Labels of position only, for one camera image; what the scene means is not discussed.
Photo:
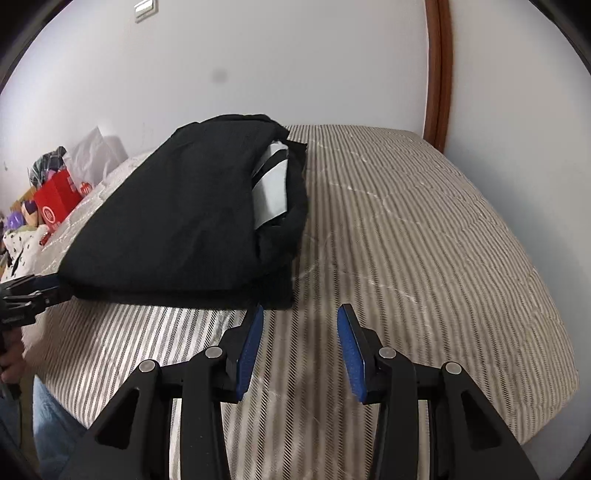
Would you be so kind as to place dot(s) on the dark plaid cloth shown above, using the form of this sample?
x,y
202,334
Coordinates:
x,y
46,161

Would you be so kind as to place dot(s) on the wooden door frame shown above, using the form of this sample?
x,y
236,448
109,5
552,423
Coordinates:
x,y
437,74

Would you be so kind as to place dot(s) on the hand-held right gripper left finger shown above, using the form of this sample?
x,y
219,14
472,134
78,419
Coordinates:
x,y
249,350

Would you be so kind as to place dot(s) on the white floral cloth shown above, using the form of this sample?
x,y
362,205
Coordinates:
x,y
23,249

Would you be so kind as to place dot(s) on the white Miniso plastic bag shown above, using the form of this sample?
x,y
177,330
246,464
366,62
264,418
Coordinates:
x,y
92,154

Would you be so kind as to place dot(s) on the red paper bag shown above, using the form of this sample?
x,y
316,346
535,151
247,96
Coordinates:
x,y
55,201

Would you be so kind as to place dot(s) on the white wall switch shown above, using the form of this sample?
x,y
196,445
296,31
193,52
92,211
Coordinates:
x,y
145,9

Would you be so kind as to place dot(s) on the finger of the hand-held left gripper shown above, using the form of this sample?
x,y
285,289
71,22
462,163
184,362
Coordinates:
x,y
51,288

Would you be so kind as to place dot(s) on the black white blue jacket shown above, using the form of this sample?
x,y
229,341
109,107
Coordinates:
x,y
184,207

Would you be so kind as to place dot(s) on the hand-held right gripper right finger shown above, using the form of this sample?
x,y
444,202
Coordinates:
x,y
351,355

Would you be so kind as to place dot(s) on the person's blue jeans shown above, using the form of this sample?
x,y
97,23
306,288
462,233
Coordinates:
x,y
51,415

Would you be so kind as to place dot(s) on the purple plush toy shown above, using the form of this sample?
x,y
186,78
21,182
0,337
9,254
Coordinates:
x,y
21,217

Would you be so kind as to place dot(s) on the person's left hand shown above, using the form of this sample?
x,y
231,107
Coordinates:
x,y
10,367

